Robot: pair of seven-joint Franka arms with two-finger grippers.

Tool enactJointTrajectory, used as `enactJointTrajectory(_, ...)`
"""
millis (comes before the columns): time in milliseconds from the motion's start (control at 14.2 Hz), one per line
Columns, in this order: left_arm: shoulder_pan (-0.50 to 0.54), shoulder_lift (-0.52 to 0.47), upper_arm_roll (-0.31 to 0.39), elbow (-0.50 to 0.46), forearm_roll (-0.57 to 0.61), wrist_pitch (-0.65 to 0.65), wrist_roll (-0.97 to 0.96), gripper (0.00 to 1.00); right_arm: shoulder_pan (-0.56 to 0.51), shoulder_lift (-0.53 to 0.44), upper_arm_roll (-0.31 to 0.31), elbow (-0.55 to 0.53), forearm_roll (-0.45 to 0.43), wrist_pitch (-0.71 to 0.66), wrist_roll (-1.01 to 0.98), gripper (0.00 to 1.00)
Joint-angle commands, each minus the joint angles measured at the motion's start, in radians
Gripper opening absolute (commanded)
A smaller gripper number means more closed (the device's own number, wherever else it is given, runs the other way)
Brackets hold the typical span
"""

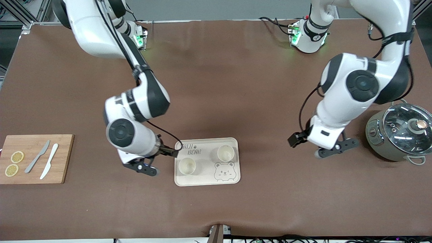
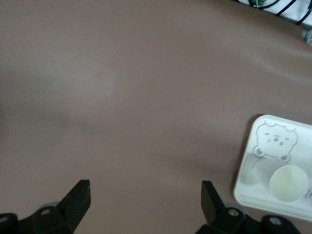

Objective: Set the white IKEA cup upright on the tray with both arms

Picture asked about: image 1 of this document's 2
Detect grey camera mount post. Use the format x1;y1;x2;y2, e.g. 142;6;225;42
207;223;232;243

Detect wooden cutting board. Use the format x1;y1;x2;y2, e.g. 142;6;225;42
0;134;75;185

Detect brown table cover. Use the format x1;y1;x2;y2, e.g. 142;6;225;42
0;19;432;241

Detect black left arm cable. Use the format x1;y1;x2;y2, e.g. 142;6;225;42
298;20;417;136

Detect white paper-like cup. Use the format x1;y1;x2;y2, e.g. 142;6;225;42
178;157;197;176
217;144;236;163

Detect cream bear print tray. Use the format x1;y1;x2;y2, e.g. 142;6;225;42
174;137;241;187

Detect green electric cooking pot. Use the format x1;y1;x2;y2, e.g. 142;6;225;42
366;99;432;165

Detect aluminium frame profile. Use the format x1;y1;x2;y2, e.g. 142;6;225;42
413;0;432;21
0;0;58;35

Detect white plastic knife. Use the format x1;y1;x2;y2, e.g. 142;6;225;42
40;143;59;180

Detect black base cable bundle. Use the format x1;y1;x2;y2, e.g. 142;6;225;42
258;16;298;36

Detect grey plastic knife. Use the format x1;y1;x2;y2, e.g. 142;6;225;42
24;140;51;174

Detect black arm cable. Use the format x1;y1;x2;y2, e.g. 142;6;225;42
298;20;417;136
94;0;183;150

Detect glass pot lid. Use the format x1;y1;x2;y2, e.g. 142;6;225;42
383;104;432;151

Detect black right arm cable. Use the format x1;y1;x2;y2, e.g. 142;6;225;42
94;0;183;150

